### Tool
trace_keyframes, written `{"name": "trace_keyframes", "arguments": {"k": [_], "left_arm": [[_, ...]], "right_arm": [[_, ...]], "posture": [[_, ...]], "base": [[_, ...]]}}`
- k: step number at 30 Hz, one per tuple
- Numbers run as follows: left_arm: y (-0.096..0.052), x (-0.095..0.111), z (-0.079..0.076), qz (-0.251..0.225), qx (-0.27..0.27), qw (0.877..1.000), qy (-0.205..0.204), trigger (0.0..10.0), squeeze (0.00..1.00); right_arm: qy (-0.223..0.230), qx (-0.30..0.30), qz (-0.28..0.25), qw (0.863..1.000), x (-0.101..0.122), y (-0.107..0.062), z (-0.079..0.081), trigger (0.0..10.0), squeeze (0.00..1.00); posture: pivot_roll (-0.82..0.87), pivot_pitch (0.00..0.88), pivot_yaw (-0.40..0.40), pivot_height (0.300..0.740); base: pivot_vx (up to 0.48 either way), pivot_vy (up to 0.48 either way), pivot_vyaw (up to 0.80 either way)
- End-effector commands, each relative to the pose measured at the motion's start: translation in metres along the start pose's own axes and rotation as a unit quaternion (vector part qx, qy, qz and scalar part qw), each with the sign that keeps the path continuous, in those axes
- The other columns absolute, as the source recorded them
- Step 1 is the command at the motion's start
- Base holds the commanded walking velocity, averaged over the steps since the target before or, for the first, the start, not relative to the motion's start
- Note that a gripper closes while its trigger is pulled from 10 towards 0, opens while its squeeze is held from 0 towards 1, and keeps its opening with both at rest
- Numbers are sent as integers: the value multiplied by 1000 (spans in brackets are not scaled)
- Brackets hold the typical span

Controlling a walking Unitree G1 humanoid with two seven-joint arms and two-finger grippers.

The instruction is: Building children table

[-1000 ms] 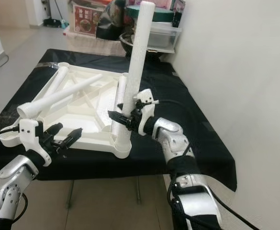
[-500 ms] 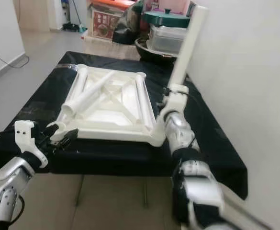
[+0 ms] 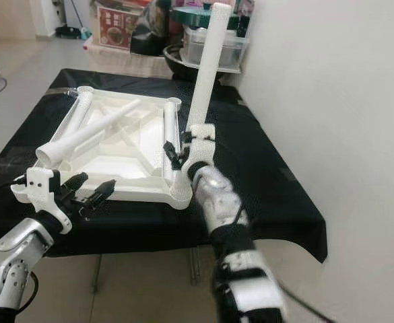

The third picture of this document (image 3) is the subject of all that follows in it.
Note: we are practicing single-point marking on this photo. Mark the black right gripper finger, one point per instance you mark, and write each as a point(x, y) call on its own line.
point(172, 155)

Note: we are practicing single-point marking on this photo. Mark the white plastic children table top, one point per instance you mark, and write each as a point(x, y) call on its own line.
point(136, 171)

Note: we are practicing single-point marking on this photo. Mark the black tablecloth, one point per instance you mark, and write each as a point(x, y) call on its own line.
point(264, 188)

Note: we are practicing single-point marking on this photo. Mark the black wok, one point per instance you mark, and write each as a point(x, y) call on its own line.
point(176, 65)

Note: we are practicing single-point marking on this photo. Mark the clear tape strip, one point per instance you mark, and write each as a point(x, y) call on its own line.
point(72, 91)

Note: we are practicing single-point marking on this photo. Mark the white plastic tray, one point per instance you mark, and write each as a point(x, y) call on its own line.
point(230, 67)

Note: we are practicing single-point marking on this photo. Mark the clear plastic container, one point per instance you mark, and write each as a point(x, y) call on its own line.
point(196, 47)

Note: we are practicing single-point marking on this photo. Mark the glossy black plastic bag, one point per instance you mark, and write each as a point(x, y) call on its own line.
point(149, 30)

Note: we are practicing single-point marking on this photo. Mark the clear storage box orange lid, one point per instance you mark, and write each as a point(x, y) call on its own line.
point(137, 27)

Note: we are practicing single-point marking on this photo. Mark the dark green pot lid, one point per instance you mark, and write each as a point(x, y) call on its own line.
point(190, 18)

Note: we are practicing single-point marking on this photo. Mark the red printed food carton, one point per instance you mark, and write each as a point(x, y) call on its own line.
point(112, 27)

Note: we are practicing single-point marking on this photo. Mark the black dustpan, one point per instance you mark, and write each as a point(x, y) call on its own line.
point(70, 32)

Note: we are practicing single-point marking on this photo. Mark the dark framed picture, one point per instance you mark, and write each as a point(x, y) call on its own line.
point(244, 17)

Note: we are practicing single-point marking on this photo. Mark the thin black broom stick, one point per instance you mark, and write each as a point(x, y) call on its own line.
point(73, 13)

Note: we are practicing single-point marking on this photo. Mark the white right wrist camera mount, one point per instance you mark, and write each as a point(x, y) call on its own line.
point(202, 145)

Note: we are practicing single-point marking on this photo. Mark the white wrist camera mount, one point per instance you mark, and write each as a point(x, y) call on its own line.
point(202, 145)
point(42, 188)

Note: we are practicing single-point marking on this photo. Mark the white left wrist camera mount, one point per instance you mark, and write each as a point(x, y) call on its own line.
point(42, 188)

